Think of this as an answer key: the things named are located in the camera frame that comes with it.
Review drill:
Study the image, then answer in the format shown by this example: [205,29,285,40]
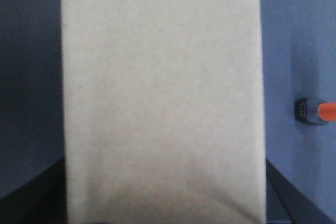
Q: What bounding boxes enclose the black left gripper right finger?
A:
[266,160,335,223]

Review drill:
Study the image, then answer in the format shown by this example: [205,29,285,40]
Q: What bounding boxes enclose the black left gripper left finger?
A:
[1,157,67,223]

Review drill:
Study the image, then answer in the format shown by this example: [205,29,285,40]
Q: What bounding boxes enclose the orange black barcode scanner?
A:
[294,98,335,126]

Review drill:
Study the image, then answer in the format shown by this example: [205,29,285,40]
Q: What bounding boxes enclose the brown cardboard package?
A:
[61,0,266,223]

